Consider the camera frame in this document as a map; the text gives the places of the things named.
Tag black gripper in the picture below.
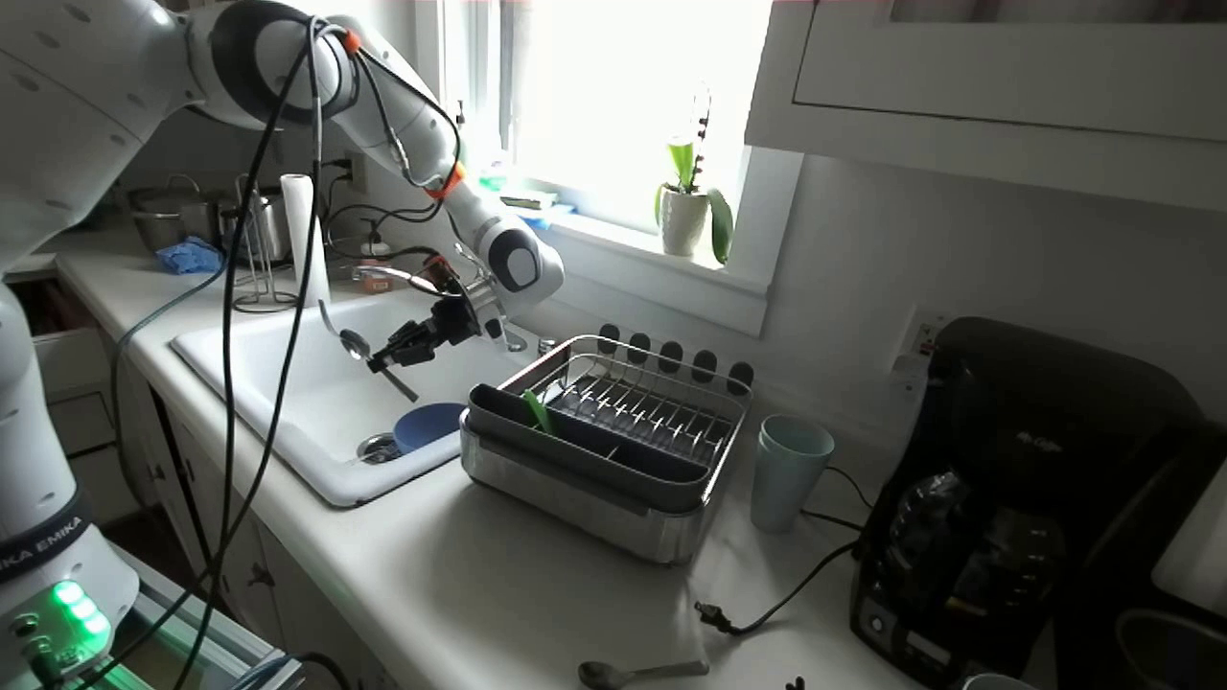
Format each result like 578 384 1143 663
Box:
365 288 508 379

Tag silver spoon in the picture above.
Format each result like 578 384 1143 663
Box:
333 324 426 407

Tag blue bowl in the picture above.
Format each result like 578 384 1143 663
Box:
392 399 471 461

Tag chrome sink faucet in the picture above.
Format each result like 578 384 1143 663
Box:
369 258 450 305

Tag steel sink drain strainer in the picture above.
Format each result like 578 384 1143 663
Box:
353 429 403 466

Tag white kitchen sink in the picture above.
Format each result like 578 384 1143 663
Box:
167 279 550 512

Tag stainless steel dish rack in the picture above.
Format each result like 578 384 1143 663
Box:
458 330 758 569

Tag orange soap pump bottle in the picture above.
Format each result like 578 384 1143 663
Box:
348 218 400 296

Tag small green plastic piece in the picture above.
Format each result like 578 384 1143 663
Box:
518 387 555 435

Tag metal paper towel holder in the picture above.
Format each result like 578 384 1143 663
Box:
227 168 310 318

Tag white paper towel roll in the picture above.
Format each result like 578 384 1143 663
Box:
277 168 333 311

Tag crumpled blue rag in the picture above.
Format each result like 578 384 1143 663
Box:
151 233 227 279

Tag dark utensil holder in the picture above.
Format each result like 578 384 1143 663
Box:
466 376 720 488

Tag clear glass jar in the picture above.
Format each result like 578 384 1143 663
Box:
128 182 214 258

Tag potted orchid plant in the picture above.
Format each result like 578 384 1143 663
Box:
654 93 742 267

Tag white base cabinets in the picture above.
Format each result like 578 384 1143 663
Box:
23 272 400 690

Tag white framed window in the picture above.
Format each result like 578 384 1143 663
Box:
407 0 808 338

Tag aluminium robot cart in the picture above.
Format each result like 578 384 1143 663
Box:
75 549 307 690

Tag pale teal cup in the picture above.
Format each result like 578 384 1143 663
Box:
749 412 840 537

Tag black coffee maker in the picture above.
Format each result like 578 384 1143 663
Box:
849 314 1213 686

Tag white upper cabinet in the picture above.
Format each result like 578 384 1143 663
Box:
743 0 1227 218

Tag dark countertop appliance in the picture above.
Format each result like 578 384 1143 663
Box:
1068 425 1227 690

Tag orange cable strap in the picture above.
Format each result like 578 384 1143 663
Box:
426 160 471 208

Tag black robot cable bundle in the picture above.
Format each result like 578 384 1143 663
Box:
108 10 471 690

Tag grey scoop with handle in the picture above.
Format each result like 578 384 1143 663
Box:
576 650 714 690

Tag black power cable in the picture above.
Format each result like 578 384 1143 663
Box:
689 461 885 640

